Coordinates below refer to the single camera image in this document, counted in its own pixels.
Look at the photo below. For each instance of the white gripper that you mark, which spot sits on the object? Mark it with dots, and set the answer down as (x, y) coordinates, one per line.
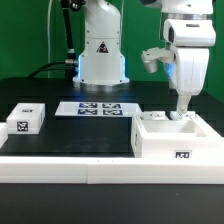
(189, 41)

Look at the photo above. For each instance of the white cabinet body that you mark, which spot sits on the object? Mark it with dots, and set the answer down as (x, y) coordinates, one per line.
(168, 139)

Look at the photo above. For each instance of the white cabinet door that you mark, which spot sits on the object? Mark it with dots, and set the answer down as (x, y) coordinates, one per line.
(154, 115)
(186, 116)

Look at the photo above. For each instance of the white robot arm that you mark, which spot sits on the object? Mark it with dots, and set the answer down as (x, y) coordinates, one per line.
(101, 65)

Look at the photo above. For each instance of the white flat marker board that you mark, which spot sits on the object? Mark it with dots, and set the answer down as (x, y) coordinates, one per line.
(97, 109)

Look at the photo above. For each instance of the small white box part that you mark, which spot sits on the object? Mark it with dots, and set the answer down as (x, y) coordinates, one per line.
(26, 118)

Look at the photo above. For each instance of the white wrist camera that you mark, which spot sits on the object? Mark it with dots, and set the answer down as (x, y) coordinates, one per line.
(152, 56)

